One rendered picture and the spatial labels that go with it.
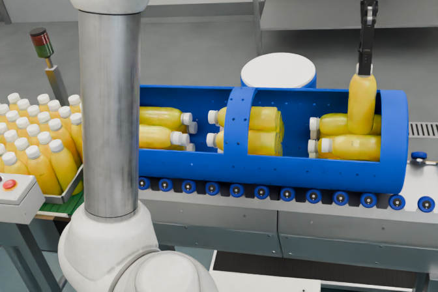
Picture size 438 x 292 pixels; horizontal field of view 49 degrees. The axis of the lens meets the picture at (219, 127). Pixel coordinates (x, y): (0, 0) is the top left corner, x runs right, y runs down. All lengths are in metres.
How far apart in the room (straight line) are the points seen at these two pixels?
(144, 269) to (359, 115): 0.73
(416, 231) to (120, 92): 0.97
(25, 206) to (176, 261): 0.72
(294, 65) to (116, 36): 1.17
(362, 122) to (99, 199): 0.74
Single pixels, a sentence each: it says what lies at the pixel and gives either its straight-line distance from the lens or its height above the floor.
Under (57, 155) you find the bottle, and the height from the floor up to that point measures 1.07.
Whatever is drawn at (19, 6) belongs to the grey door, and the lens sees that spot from 5.65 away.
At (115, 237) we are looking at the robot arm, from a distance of 0.91.
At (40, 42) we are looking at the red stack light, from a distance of 1.97.
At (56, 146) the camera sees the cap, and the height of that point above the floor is 1.10.
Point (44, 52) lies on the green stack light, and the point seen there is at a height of 1.18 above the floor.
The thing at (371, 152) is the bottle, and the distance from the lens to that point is 1.33.
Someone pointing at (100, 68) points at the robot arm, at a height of 1.61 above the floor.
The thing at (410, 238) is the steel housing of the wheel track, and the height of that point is 0.85.
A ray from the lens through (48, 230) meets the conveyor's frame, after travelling 1.69.
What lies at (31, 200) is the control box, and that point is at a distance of 1.50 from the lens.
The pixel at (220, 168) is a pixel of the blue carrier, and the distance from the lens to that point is 1.35.
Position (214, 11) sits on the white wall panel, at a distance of 4.85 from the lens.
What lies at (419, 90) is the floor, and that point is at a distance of 3.68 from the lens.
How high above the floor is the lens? 1.97
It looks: 37 degrees down
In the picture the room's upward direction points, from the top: 8 degrees counter-clockwise
